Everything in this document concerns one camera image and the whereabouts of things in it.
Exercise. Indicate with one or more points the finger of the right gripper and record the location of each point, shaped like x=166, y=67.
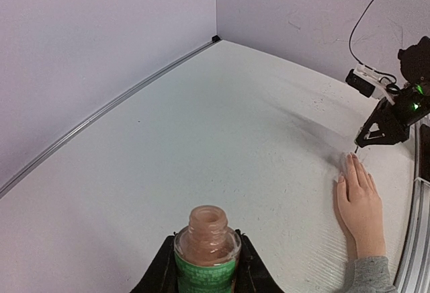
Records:
x=379, y=124
x=366, y=138

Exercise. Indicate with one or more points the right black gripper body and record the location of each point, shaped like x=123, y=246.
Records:
x=412, y=103

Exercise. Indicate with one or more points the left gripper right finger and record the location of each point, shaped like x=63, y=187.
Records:
x=252, y=276

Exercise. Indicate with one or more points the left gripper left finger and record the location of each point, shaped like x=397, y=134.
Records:
x=161, y=275

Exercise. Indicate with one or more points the nail polish bottle green label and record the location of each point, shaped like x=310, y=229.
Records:
x=207, y=252

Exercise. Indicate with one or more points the person's bare hand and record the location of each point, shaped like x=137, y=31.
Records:
x=360, y=209

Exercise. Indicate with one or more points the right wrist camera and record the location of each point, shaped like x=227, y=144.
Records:
x=370, y=83

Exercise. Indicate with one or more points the aluminium front rail base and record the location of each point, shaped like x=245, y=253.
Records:
x=413, y=270

